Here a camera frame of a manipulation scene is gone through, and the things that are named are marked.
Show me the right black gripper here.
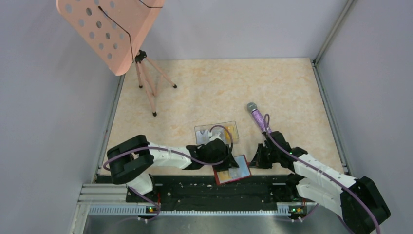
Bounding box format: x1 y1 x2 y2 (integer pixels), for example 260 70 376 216
249 143 280 169

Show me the white credit card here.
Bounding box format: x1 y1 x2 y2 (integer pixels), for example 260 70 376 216
228 168 248 180

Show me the red leather card holder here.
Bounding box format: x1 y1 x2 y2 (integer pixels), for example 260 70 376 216
214 155 252 185

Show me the clear plastic card tray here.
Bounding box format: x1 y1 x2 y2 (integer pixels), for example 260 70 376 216
194 121 239 145

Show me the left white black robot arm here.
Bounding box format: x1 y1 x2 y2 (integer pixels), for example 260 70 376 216
103 135 239 202

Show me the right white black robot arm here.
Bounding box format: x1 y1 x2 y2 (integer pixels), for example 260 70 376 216
250 131 391 234

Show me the silver credit card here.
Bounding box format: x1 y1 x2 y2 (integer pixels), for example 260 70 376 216
195 129 209 145

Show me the purple glitter microphone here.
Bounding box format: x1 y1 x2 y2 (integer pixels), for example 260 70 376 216
246 102 272 133

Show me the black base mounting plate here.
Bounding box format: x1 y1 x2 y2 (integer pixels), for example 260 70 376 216
145 175 310 212

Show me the pink perforated music stand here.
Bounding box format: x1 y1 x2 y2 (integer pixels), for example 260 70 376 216
56 0 177 116

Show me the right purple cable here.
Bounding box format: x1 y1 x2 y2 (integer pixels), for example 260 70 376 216
263 113 383 234

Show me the purple cable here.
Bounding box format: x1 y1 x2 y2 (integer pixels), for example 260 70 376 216
102 125 234 223
263 113 383 234

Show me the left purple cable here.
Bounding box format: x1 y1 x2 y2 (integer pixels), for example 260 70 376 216
102 125 234 223

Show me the aluminium frame rail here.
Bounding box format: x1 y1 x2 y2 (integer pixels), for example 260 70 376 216
77 182 372 216

